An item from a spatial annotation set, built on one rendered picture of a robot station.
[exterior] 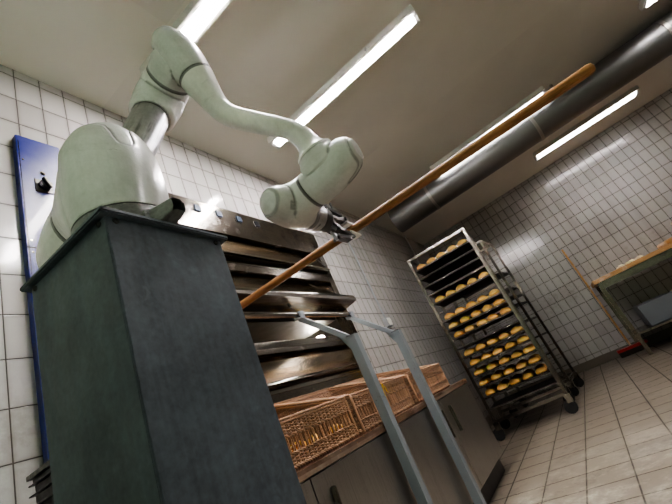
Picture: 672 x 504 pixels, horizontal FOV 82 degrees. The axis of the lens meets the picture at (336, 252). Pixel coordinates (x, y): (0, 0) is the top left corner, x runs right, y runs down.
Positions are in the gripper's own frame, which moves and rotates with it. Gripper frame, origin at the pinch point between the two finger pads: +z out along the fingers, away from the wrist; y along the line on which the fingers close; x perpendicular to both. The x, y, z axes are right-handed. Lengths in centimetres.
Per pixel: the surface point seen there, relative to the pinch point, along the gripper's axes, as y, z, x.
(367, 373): 40, 36, -36
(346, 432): 57, 19, -45
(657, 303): 76, 428, 110
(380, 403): 53, 36, -36
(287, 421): 46, -9, -45
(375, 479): 74, 18, -40
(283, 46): -142, 43, -5
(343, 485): 70, 0, -40
